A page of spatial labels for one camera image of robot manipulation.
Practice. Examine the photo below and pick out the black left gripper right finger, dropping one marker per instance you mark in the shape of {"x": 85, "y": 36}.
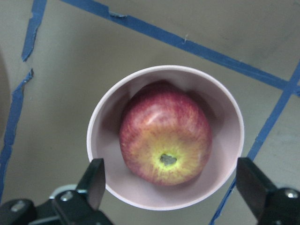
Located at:
{"x": 271, "y": 205}

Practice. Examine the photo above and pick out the pink bowl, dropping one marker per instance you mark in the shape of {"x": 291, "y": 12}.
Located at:
{"x": 227, "y": 132}

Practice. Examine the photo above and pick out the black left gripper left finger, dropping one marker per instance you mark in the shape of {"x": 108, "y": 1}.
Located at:
{"x": 81, "y": 205}

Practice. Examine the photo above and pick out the red apple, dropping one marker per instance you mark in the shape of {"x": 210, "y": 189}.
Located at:
{"x": 165, "y": 137}

